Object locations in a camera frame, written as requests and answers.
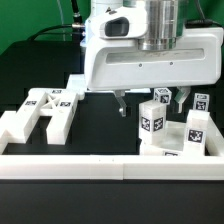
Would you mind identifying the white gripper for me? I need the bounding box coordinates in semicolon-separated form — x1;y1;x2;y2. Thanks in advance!
84;28;223;117

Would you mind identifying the white chair seat plate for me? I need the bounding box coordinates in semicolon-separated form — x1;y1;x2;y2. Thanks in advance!
139;121;186;156

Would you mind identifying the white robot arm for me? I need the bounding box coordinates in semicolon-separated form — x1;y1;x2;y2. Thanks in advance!
84;0;224;114

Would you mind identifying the white chair back piece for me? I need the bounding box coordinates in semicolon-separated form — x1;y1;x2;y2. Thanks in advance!
0;88;85;151

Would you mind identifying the white fiducial marker sheet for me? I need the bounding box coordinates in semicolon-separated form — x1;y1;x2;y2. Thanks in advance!
66;74;151;93

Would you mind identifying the white U-shaped fence frame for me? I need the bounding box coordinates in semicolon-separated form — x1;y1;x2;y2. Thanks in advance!
0;111;224;180

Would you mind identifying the black cable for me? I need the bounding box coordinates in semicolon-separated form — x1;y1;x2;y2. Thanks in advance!
27;0;86;42

